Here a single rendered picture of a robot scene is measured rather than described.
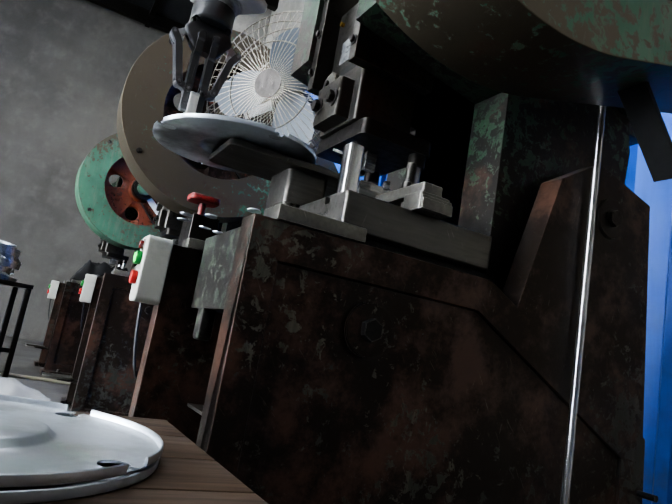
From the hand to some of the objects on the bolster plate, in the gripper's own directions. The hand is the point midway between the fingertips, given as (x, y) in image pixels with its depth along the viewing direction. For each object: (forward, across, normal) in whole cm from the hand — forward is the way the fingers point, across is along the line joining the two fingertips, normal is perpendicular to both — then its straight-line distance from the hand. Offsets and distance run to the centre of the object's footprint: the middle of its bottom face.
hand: (189, 113), depth 97 cm
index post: (+11, -24, +17) cm, 32 cm away
